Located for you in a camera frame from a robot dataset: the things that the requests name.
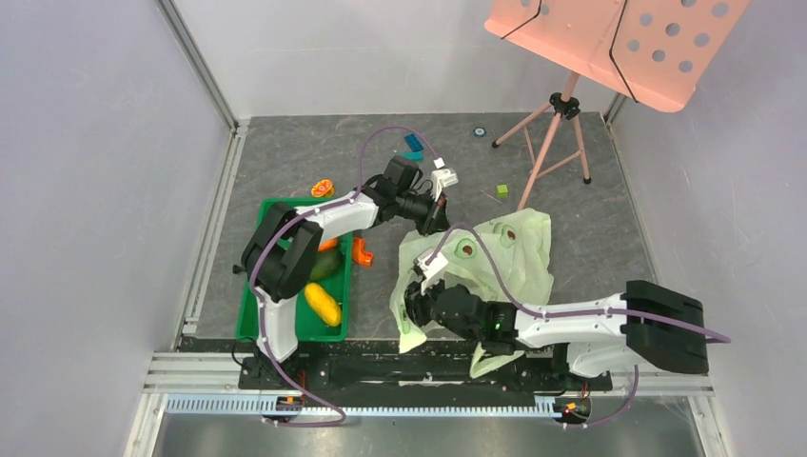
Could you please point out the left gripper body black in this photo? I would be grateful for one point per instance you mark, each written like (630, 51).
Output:
(427, 211)

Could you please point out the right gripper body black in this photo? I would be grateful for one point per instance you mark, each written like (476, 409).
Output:
(417, 303)

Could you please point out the pale green plastic bag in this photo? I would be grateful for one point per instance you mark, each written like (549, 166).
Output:
(519, 243)

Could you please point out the yellow fake fruit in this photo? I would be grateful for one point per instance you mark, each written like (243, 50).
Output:
(323, 304)

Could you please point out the dark green fake avocado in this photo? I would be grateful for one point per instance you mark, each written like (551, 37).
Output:
(327, 263)

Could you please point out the orange fake fruit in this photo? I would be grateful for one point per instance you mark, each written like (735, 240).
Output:
(328, 244)

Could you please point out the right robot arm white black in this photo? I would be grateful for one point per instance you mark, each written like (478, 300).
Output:
(645, 323)

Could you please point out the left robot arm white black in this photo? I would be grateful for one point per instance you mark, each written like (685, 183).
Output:
(281, 253)

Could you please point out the teal rectangular block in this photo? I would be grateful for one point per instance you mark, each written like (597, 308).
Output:
(414, 156)

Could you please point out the orange curved toy piece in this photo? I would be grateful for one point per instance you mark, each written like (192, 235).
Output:
(360, 255)

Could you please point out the blue lego brick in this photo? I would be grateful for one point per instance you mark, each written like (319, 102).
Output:
(413, 142)

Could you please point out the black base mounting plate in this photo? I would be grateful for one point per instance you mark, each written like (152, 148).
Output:
(368, 373)

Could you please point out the orange yellow round toy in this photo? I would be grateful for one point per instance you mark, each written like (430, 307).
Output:
(323, 189)

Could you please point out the pink music stand desk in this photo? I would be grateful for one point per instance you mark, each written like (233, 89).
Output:
(652, 51)

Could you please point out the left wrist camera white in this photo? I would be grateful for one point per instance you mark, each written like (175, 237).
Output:
(442, 178)

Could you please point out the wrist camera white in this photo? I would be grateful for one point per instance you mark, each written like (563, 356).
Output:
(430, 267)
(442, 178)

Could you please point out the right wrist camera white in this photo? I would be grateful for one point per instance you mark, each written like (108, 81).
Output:
(430, 267)

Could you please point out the white cable duct strip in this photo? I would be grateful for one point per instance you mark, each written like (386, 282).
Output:
(274, 405)

